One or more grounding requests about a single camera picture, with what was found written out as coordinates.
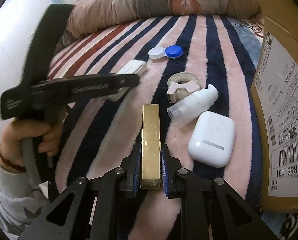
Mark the cardboard box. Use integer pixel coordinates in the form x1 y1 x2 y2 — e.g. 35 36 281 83
249 0 298 214

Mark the pink quilt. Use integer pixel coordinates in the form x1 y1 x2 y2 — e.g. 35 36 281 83
54 0 262 53

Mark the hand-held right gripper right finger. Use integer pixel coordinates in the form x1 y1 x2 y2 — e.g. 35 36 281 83
161 144 279 240

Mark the person's left hand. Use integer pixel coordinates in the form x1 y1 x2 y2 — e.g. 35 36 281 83
0 117 64 173

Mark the striped plush blanket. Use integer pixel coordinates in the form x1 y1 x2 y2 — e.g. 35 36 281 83
36 14 298 240

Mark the white ribbed plastic box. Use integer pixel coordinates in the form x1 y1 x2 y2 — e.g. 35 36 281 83
85 59 147 102

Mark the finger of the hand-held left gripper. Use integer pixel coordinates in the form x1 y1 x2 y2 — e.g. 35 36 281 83
30 73 140 105

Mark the white pump bottle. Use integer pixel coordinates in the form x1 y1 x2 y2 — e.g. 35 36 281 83
167 84 219 124

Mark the red string bracelet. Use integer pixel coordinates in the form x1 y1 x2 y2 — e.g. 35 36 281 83
0 132 26 170

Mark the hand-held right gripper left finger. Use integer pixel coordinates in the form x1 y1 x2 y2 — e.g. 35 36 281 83
18 144 142 240

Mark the white earbuds case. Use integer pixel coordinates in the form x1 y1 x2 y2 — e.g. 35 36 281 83
187 111 236 168

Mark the pink tape dispenser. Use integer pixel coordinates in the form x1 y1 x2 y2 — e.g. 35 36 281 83
166 72 201 104

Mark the gold lipstick tube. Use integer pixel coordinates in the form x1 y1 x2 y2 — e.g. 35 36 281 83
140 104 162 189

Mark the contact lens case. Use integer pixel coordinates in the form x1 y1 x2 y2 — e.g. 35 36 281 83
148 45 184 60

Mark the person's left forearm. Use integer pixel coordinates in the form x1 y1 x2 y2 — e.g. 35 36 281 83
0 152 51 240

